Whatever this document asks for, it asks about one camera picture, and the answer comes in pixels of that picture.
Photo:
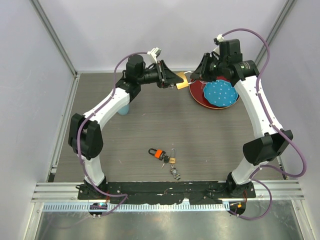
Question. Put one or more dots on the blue dotted plate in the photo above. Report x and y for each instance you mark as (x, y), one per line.
(220, 93)

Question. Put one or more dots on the light blue mug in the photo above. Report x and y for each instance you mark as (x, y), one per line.
(124, 110)

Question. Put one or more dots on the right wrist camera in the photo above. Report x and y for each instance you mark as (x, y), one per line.
(217, 40)

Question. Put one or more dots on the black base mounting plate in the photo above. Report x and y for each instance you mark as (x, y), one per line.
(165, 192)

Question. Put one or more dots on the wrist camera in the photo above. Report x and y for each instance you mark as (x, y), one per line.
(217, 40)
(153, 54)

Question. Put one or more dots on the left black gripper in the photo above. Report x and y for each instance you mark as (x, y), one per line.
(166, 76)

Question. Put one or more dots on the orange black padlock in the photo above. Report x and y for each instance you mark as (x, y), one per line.
(157, 153)

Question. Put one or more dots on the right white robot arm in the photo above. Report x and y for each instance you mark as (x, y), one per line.
(269, 136)

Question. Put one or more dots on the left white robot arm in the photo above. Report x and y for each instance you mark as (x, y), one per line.
(85, 132)

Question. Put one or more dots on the large brass padlock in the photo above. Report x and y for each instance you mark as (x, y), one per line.
(186, 80)

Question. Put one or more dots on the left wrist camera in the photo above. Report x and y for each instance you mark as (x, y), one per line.
(153, 54)

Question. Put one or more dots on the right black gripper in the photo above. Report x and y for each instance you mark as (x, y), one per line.
(199, 73)

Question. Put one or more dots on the small brass padlock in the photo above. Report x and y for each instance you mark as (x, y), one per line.
(172, 156)

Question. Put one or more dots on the white slotted cable duct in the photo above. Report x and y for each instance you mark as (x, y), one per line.
(185, 206)

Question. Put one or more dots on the red round tray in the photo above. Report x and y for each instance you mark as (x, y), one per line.
(196, 91)

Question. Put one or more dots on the small black keys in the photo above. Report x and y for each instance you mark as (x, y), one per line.
(166, 160)

